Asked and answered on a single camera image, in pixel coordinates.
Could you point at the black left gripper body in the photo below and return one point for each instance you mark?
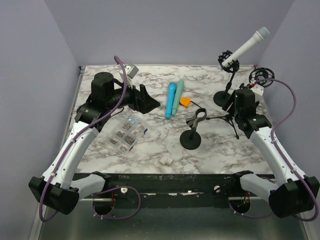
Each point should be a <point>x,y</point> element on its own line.
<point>131,99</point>

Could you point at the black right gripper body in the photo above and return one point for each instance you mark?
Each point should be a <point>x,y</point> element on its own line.
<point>232,110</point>

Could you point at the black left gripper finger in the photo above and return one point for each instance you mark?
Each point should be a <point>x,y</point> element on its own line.
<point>148,104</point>
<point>143,92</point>

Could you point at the blue microphone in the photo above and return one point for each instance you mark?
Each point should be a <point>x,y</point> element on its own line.
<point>170,99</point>

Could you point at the mint green microphone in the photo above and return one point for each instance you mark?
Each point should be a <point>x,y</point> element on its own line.
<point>177,96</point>

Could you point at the black round-base microphone stand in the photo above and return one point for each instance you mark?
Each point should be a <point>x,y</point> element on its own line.
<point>190,139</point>

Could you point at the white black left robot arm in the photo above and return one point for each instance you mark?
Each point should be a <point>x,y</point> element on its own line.
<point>56,188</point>

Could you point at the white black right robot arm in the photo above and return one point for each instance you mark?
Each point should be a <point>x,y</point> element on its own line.
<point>293,192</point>

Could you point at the white microphone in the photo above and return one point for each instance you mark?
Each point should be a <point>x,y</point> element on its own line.
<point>256,38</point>

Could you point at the clear plastic screw box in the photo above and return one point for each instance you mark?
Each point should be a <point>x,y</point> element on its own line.
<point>127,133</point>

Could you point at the orange tape measure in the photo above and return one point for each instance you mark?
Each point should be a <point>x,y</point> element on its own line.
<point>185,101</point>

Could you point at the small white plastic fitting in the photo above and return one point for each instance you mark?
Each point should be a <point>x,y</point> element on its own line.
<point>165,160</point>

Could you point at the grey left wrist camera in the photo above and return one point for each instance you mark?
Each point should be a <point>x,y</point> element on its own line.
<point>131,70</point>

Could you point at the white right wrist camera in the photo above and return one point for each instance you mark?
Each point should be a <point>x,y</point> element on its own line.
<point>258,91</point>

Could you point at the black shock-mount tripod stand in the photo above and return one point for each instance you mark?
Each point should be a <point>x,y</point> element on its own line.
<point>247,118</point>

